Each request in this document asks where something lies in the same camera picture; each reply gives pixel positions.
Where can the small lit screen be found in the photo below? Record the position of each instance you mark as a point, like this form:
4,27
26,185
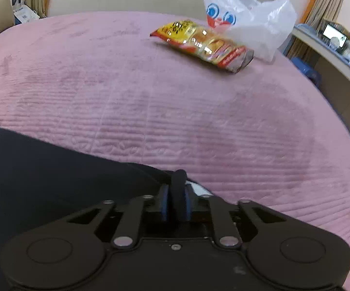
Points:
334,35

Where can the black hoodie with white stripes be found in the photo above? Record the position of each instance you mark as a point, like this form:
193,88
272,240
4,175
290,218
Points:
41,169

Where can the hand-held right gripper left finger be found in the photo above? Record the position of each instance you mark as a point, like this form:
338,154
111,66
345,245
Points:
163,203

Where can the yellow red snack packet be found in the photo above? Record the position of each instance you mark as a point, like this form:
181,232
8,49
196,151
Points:
202,44

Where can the blue plastic stool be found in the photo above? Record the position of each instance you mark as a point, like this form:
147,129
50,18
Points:
306,70

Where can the white paper bag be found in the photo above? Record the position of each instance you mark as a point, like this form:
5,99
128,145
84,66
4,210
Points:
23,10

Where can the white plastic bag cartoon face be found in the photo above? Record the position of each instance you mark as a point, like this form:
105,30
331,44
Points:
253,18

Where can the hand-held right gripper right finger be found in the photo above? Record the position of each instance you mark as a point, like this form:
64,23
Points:
187,202

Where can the blue desk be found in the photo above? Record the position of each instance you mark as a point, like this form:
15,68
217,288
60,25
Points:
338,66

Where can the purple quilted bedspread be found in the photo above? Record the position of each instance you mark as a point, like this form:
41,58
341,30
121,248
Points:
162,112

